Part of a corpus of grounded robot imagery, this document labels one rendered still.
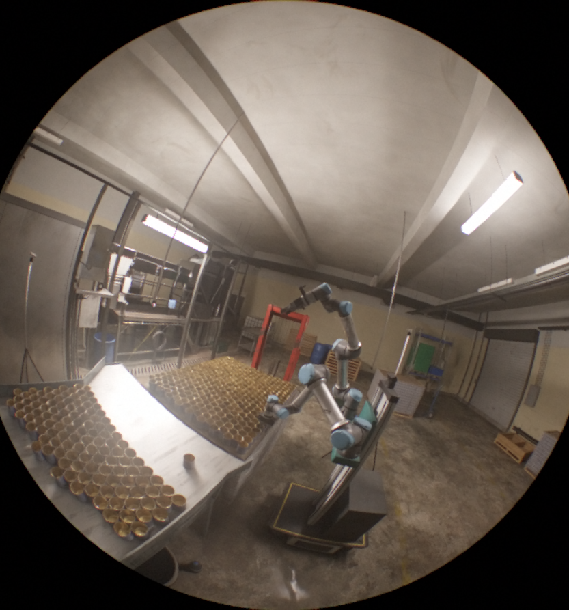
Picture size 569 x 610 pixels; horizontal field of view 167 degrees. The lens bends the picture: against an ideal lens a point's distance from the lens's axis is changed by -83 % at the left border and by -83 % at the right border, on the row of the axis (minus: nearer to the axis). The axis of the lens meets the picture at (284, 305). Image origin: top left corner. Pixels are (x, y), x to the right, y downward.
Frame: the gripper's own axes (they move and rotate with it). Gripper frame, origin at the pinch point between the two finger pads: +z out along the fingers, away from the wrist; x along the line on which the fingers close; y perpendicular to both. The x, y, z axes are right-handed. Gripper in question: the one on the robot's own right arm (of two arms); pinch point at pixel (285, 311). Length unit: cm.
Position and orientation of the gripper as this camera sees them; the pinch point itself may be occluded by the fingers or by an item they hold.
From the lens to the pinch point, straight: 124.5
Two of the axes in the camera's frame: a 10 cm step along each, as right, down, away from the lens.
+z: -8.5, 4.8, 2.0
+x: 2.8, 0.9, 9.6
